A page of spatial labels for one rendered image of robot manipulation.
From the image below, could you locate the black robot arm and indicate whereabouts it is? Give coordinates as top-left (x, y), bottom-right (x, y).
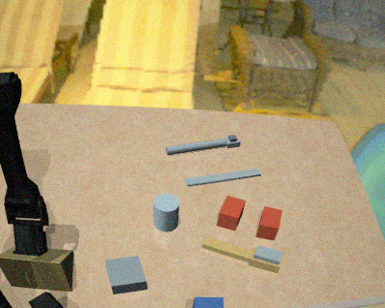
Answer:
top-left (0, 72), bottom-right (48, 256)

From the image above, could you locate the light grey flat bar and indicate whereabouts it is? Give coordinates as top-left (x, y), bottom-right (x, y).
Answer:
top-left (185, 168), bottom-right (261, 187)

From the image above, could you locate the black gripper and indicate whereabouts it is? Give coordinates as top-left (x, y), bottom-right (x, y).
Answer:
top-left (0, 291), bottom-right (63, 308)

